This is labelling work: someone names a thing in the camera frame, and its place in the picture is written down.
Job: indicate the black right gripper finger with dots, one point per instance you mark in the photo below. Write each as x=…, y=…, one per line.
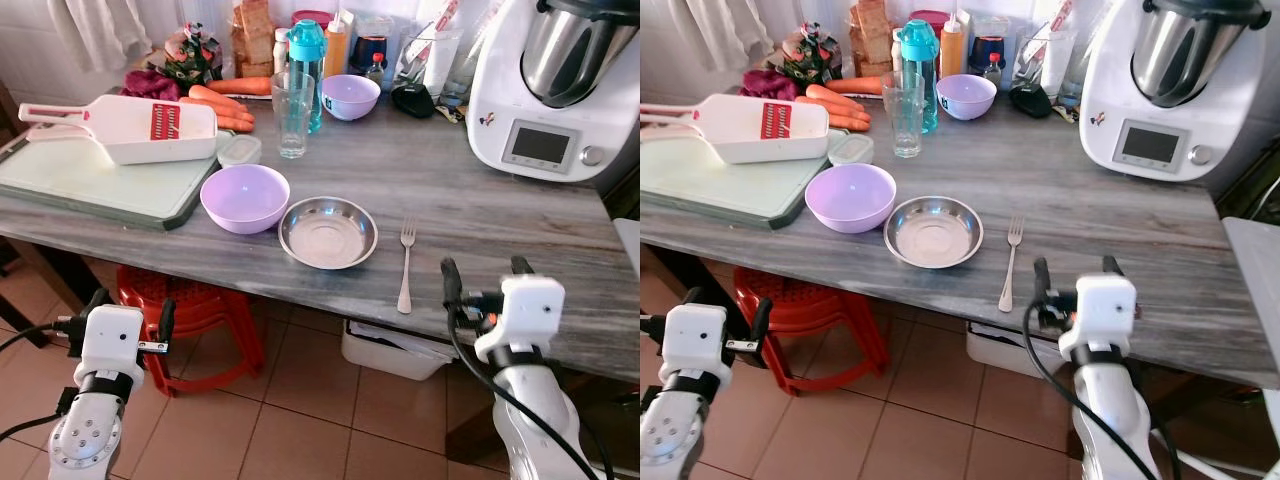
x=1113, y=266
x=522, y=266
x=451, y=280
x=1042, y=278

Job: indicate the silver metal fork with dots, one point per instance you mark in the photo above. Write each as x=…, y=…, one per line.
x=405, y=280
x=1008, y=280

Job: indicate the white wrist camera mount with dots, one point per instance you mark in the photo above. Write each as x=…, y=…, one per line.
x=110, y=338
x=1100, y=310
x=525, y=315
x=695, y=335

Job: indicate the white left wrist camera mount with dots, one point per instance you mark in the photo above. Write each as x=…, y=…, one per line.
x=110, y=338
x=695, y=335

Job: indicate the pale green cutting board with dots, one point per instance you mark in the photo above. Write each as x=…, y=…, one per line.
x=90, y=185
x=720, y=185

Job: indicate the patterned gift bag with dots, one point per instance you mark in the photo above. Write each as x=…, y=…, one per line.
x=192, y=55
x=810, y=55

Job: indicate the orange carrot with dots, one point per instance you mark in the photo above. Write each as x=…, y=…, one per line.
x=848, y=123
x=855, y=86
x=835, y=102
x=232, y=124
x=220, y=102
x=240, y=86

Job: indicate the clear plastic bag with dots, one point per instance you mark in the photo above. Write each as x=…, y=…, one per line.
x=440, y=60
x=1055, y=60

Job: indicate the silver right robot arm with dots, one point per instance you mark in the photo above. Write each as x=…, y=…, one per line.
x=1110, y=410
x=535, y=410

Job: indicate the white plastic bin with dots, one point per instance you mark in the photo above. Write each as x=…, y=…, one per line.
x=1010, y=348
x=395, y=350

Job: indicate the dark glass jar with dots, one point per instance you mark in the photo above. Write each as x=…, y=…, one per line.
x=370, y=52
x=986, y=52

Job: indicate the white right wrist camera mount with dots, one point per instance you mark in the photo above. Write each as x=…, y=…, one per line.
x=1100, y=310
x=525, y=315

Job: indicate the small black pouch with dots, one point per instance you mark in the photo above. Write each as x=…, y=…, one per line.
x=412, y=100
x=1030, y=100

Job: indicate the orange sauce bottle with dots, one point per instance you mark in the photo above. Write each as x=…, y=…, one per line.
x=952, y=50
x=336, y=50

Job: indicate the large purple plastic bowl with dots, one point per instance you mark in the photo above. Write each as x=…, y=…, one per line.
x=850, y=198
x=245, y=200

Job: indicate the dark purple vegetable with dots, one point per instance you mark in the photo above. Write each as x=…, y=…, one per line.
x=150, y=84
x=768, y=84

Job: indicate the small clear lidded container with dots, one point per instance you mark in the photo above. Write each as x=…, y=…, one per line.
x=851, y=149
x=240, y=150

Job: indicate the shallow stainless steel dish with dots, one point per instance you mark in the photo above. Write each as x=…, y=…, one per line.
x=328, y=235
x=934, y=233

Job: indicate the packet of sliced bread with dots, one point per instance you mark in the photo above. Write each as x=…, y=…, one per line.
x=255, y=40
x=873, y=40

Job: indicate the teal water bottle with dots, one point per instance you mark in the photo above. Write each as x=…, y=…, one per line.
x=307, y=45
x=918, y=45

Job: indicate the clear drinking glass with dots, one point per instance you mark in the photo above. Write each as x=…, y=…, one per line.
x=905, y=120
x=292, y=120

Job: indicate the white mandoline slicer red blade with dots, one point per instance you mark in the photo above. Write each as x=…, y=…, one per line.
x=745, y=125
x=130, y=125

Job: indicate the small purple plastic bowl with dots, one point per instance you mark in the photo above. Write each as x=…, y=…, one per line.
x=350, y=98
x=966, y=97

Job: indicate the white kitchen machine steel bowl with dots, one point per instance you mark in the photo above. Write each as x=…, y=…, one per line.
x=540, y=140
x=1150, y=140

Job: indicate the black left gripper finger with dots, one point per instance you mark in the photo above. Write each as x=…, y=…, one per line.
x=690, y=297
x=97, y=300
x=760, y=318
x=165, y=320

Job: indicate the red plastic stool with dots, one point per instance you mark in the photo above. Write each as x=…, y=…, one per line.
x=200, y=310
x=820, y=310

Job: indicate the white hanging cloth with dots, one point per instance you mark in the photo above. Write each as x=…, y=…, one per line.
x=95, y=30
x=715, y=28

